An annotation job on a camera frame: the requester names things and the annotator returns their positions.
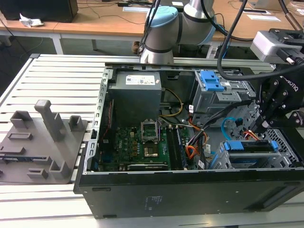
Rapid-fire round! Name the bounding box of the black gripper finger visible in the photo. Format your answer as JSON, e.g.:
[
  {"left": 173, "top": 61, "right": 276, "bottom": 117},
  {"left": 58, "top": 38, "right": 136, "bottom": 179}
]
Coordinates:
[
  {"left": 262, "top": 109, "right": 304, "bottom": 133},
  {"left": 254, "top": 76, "right": 287, "bottom": 133}
]

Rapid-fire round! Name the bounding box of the multicolour disk power wire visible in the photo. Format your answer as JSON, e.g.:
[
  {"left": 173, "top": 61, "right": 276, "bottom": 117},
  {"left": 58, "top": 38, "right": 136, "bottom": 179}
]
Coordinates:
[{"left": 242, "top": 129, "right": 264, "bottom": 142}]

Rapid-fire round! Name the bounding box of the hard disk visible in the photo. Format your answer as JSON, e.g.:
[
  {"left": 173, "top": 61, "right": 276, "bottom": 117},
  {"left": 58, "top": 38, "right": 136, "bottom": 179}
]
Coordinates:
[{"left": 219, "top": 139, "right": 278, "bottom": 168}]

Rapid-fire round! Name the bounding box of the grey metal disk bay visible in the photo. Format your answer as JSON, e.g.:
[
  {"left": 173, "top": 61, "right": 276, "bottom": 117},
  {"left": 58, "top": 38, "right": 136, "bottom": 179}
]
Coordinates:
[{"left": 209, "top": 140, "right": 302, "bottom": 170}]

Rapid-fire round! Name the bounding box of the grey metal drive cage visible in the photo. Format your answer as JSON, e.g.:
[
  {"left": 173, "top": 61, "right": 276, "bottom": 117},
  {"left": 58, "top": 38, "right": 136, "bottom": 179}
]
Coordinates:
[{"left": 191, "top": 70, "right": 257, "bottom": 129}]

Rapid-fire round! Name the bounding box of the blue plastic cage latch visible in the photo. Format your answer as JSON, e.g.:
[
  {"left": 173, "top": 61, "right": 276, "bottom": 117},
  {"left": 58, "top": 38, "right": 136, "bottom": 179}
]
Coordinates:
[{"left": 199, "top": 69, "right": 225, "bottom": 92}]

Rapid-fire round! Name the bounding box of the white power strip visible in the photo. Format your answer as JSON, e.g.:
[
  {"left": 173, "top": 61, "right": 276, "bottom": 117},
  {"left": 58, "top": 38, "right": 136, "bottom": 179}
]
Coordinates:
[{"left": 206, "top": 46, "right": 218, "bottom": 59}]

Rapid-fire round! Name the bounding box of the white paper sheet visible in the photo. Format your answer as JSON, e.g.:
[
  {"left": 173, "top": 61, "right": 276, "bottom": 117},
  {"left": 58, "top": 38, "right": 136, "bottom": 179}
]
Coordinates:
[
  {"left": 123, "top": 6, "right": 148, "bottom": 12},
  {"left": 247, "top": 14, "right": 282, "bottom": 22}
]

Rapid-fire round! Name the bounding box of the black open PC case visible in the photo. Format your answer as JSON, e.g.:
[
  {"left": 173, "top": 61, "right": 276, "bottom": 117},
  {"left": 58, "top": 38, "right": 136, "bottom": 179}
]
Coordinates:
[{"left": 73, "top": 62, "right": 304, "bottom": 219}]

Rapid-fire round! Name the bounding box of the CPU socket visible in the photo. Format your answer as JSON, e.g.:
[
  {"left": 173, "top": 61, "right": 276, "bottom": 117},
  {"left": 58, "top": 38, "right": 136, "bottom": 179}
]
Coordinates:
[{"left": 143, "top": 146, "right": 159, "bottom": 159}]

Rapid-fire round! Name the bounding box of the metal socket cover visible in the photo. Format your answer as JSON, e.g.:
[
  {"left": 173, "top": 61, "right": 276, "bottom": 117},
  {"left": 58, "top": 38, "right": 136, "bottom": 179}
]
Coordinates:
[{"left": 141, "top": 120, "right": 159, "bottom": 143}]

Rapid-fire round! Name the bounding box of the grey power supply unit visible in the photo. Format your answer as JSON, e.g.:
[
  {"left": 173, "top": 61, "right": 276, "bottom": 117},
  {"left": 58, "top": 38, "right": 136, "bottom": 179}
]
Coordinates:
[{"left": 106, "top": 71, "right": 162, "bottom": 126}]

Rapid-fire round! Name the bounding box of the small brown object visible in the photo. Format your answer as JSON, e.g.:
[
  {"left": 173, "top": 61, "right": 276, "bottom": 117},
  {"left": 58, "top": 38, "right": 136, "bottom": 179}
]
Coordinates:
[{"left": 132, "top": 41, "right": 143, "bottom": 57}]

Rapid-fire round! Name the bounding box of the green motherboard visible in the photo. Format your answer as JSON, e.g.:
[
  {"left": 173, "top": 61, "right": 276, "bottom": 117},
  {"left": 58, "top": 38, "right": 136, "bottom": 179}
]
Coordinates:
[{"left": 98, "top": 124, "right": 207, "bottom": 171}]

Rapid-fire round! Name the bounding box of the grey parts rack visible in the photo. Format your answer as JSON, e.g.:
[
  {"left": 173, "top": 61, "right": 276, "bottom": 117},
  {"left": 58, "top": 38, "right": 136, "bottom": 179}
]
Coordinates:
[{"left": 0, "top": 99, "right": 89, "bottom": 185}]

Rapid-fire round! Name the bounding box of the black box on desk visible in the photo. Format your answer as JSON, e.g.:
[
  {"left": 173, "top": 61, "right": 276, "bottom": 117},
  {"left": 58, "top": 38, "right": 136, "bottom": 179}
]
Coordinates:
[{"left": 0, "top": 0, "right": 79, "bottom": 23}]

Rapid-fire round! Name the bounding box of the crumpled white paper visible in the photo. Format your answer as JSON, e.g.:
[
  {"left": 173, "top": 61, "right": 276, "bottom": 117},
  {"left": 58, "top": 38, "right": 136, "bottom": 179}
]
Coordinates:
[{"left": 19, "top": 13, "right": 45, "bottom": 28}]

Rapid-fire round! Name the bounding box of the black wire bundle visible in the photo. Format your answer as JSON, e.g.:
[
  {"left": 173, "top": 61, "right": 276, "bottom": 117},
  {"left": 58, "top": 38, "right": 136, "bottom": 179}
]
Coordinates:
[{"left": 197, "top": 101, "right": 250, "bottom": 133}]

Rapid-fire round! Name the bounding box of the grey white camera box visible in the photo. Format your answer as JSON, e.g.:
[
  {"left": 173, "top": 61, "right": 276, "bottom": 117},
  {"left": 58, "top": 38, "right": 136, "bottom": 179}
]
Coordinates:
[{"left": 249, "top": 30, "right": 289, "bottom": 63}]

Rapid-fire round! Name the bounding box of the blue disk data wire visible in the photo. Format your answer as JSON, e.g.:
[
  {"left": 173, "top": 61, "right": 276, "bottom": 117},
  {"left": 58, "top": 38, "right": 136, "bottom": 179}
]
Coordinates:
[{"left": 220, "top": 117, "right": 241, "bottom": 143}]

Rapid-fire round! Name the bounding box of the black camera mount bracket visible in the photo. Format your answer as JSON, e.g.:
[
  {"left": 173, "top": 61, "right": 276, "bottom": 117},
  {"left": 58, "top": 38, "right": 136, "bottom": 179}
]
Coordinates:
[{"left": 268, "top": 28, "right": 304, "bottom": 72}]

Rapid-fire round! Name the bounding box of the thick black gripper cable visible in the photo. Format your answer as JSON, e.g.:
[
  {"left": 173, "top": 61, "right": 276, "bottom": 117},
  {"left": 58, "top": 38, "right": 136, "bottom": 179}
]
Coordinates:
[{"left": 216, "top": 0, "right": 283, "bottom": 82}]

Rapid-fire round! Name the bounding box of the blue cable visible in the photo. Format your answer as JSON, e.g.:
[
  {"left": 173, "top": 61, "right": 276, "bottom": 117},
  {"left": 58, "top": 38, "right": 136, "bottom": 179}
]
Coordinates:
[{"left": 217, "top": 23, "right": 232, "bottom": 58}]

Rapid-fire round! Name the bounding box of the black cable brown end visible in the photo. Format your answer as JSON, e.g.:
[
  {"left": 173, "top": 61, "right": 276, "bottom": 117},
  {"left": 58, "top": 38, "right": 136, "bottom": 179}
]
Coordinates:
[{"left": 278, "top": 0, "right": 302, "bottom": 32}]

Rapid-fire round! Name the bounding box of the yellow wire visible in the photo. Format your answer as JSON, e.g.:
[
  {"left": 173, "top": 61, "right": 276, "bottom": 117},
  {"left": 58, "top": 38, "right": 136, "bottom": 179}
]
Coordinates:
[{"left": 158, "top": 88, "right": 184, "bottom": 117}]

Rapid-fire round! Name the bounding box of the orange wire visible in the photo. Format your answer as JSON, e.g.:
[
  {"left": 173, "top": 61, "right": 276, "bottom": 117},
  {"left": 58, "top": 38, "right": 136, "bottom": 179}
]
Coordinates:
[{"left": 186, "top": 145, "right": 201, "bottom": 159}]

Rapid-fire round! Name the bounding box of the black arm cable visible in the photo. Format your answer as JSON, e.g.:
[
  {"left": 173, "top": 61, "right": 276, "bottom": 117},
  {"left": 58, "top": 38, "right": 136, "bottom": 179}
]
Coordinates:
[{"left": 139, "top": 0, "right": 162, "bottom": 57}]

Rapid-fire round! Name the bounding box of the wooden desk white frame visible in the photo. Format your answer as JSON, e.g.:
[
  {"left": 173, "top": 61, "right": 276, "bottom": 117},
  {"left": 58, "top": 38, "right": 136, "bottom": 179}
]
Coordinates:
[{"left": 0, "top": 0, "right": 285, "bottom": 56}]

